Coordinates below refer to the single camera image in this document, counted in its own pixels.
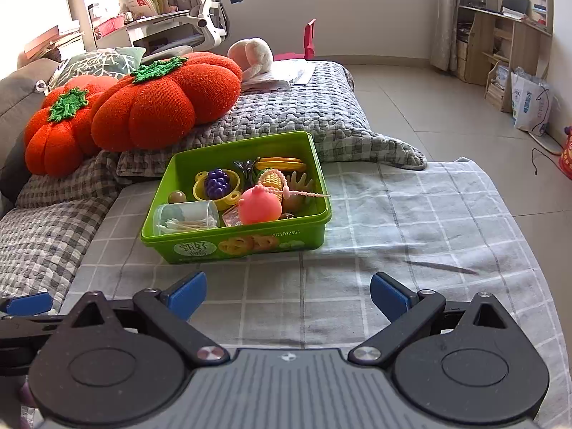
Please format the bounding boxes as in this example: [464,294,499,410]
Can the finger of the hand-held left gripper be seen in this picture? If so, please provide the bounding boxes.
[6,292,53,317]
[0,314,69,345]

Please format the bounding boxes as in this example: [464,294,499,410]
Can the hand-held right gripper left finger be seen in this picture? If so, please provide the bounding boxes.
[50,271,228,364]

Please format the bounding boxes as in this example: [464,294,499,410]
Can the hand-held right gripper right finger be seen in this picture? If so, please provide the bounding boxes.
[347,272,519,364]

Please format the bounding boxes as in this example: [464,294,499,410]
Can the green plastic box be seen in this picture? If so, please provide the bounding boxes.
[140,132,334,265]

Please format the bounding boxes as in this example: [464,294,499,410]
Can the clear cotton swab jar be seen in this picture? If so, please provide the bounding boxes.
[153,201,221,236]

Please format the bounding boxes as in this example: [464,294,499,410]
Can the yellow toy bowl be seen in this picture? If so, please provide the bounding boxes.
[193,170,246,202]

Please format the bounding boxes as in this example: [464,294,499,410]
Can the pink pig toy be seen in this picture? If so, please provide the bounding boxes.
[237,186,283,225]

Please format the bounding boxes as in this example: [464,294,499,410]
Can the purple toy grapes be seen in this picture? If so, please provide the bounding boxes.
[204,168,231,198]

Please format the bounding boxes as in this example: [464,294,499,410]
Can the pink bead string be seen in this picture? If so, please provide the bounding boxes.
[263,169,332,199]

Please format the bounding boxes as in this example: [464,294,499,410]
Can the yellow toy corn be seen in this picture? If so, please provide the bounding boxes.
[257,170,287,193]

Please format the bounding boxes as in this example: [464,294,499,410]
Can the orange yellow toy food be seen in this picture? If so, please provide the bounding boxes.
[255,156,309,173]

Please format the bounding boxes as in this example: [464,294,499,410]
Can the grey checked blanket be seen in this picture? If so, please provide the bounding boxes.
[0,143,157,416]

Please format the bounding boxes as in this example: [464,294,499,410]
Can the grey grid bed sheet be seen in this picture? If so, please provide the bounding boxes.
[58,156,568,416]

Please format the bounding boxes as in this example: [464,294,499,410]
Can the grey checked pillow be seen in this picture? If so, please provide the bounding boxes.
[116,145,179,178]

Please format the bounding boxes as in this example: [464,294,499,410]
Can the small orange pumpkin cushion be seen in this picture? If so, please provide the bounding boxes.
[24,76,119,176]

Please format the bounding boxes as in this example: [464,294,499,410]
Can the grey sofa backrest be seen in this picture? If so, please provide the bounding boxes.
[0,58,61,215]

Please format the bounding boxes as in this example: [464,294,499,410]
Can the large orange pumpkin cushion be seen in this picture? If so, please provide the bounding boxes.
[90,52,243,152]

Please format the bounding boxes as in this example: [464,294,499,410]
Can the grey quilted blanket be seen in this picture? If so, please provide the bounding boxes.
[179,60,427,171]

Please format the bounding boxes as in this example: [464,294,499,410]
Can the red printed bag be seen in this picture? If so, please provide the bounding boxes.
[558,125,572,171]

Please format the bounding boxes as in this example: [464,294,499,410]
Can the white paper bag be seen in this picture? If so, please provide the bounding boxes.
[511,67,553,137]

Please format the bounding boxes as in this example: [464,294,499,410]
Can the green leaf pattern pillow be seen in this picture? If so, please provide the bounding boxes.
[47,47,146,92]

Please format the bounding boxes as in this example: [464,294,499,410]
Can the pink white plush toy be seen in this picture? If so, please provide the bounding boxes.
[228,38,274,82]

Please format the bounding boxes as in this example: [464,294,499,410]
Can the stack of books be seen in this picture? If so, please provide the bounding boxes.
[24,27,83,61]

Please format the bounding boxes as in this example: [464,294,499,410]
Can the wooden desk shelf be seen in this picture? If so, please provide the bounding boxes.
[456,0,555,112]

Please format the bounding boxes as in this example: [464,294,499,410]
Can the red plastic stool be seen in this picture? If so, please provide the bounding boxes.
[272,19,317,61]

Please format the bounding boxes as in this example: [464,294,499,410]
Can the white desk with shelves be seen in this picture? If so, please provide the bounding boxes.
[63,0,202,54]

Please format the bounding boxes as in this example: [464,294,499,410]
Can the pink plastic basket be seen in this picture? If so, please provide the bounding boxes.
[96,14,126,36]

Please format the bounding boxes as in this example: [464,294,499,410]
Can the white office chair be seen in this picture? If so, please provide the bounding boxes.
[143,0,244,61]

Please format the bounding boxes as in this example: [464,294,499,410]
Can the beige curtain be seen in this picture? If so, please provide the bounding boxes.
[429,0,468,72]

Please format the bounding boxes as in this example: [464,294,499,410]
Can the colourful books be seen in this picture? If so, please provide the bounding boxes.
[125,0,173,16]

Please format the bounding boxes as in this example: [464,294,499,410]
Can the black laptop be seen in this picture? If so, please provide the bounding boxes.
[500,0,530,19]

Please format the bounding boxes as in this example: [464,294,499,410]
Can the black floor cable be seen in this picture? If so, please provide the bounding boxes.
[532,147,561,176]

